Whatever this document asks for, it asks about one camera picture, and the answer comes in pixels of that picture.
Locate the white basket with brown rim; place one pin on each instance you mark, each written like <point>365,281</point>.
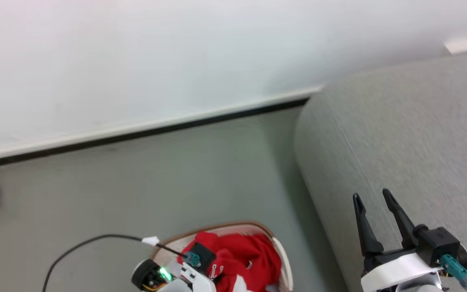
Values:
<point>284,259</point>

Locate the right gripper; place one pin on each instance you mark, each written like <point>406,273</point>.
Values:
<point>395,267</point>

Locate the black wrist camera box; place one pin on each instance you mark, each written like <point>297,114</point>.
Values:
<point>436,243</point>
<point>205,253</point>

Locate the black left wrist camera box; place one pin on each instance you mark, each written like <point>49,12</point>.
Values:
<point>205,253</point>

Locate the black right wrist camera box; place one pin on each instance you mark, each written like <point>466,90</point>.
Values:
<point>436,243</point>

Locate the red and white clothing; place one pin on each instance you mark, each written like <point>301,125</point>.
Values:
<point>253,255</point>

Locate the white wall fixture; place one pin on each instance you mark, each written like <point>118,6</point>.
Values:
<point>459,46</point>

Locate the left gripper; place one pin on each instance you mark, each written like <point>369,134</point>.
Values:
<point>148,275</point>

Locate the white and black baseboard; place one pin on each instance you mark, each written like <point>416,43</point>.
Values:
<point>136,134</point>

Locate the grey fabric sofa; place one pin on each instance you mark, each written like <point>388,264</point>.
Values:
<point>399,142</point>

